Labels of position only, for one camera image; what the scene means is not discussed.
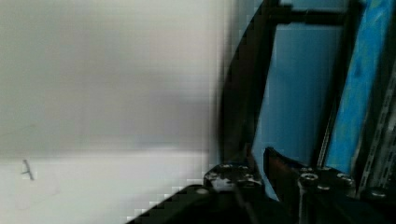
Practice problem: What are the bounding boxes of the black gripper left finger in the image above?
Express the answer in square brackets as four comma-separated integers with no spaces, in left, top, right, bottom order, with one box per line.
[204,163,263,192]

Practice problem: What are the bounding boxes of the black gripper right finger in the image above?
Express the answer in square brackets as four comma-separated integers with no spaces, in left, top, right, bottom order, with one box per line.
[263,147,356,205]

